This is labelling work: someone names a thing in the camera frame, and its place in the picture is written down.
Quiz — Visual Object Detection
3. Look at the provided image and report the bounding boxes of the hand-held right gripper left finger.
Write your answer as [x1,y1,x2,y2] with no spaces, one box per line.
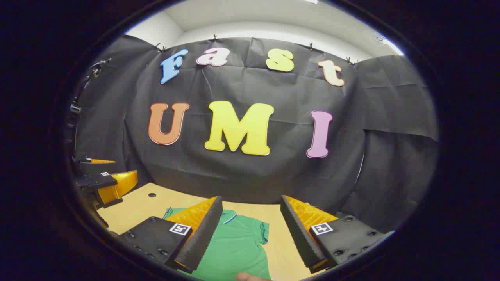
[111,195,224,274]

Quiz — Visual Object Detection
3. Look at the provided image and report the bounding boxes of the green T-shirt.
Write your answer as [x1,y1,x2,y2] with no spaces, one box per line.
[162,207,272,281]

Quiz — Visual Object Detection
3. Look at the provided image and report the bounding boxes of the black backdrop cloth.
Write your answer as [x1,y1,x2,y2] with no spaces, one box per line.
[72,34,440,235]

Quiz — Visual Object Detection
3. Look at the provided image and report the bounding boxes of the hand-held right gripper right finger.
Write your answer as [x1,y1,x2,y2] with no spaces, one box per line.
[280,195,395,274]

